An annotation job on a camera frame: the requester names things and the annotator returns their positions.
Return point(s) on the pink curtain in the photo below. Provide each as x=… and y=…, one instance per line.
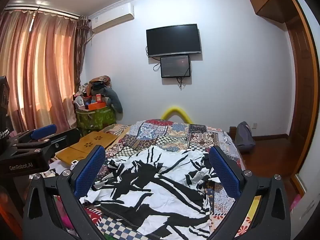
x=37, y=75

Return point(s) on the small black wall monitor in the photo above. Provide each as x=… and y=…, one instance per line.
x=175, y=66

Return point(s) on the brown patterned curtain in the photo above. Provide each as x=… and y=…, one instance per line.
x=81, y=55

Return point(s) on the grey bag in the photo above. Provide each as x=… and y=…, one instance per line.
x=244, y=137

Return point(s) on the white air conditioner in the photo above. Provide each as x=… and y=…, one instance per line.
x=112, y=17

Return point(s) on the black wall television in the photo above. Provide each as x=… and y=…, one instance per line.
x=173, y=40

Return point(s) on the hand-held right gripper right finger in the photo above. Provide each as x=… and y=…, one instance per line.
x=223, y=172

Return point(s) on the dark wooden nightstand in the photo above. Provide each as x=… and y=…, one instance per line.
x=232, y=133

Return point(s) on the yellow foam tube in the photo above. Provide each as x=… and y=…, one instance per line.
x=176, y=110

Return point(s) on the bamboo lap desk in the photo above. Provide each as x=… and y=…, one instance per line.
x=85, y=146

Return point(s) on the orange box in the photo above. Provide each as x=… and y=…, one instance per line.
x=97, y=105

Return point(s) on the pink floral sheet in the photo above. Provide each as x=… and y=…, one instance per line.
x=300, y=202

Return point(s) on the white wall socket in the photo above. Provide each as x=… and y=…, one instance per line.
x=254, y=125

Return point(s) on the wooden overhead cabinet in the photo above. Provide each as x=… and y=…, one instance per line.
x=267, y=0

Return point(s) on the green fabric storage box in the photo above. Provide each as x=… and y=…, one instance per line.
x=96, y=120

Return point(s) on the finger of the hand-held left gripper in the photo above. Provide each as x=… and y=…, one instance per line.
x=44, y=130
x=63, y=140

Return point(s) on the black and white printed shirt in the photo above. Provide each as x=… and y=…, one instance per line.
x=155, y=185

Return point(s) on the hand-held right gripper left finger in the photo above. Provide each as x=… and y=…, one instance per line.
x=90, y=172

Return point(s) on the pile of clothes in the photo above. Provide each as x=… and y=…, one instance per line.
x=96, y=83

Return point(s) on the patchwork bedspread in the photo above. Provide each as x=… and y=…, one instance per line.
x=175, y=135

